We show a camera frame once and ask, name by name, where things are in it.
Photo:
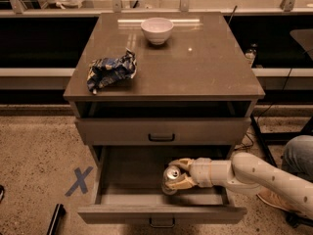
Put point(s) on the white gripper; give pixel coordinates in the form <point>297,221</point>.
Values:
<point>201,172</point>

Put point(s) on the green white 7up can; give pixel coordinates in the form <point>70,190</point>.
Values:
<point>170,175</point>

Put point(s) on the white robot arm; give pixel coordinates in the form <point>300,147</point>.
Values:
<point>244,173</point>

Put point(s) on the open grey middle drawer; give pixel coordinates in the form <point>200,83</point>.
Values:
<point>128,190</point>

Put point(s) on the closed grey top drawer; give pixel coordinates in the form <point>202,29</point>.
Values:
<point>157,131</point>

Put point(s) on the grey drawer cabinet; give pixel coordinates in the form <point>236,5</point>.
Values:
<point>200,72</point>

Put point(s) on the tan leather shoe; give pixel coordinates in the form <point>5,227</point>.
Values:
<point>274,200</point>

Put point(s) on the black floor stand leg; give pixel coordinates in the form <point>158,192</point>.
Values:
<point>266,151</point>

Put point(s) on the blue tape cross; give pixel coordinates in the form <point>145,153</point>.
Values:
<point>80,181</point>

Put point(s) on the blue jeans leg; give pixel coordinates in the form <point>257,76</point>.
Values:
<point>298,157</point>

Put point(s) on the crumpled blue chip bag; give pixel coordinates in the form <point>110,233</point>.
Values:
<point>106,71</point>

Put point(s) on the black bar at bottom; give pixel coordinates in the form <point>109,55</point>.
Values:
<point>58,214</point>

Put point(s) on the small glass jar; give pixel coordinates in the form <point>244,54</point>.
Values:
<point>251,53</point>

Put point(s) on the white ceramic bowl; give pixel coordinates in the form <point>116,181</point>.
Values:
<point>157,30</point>

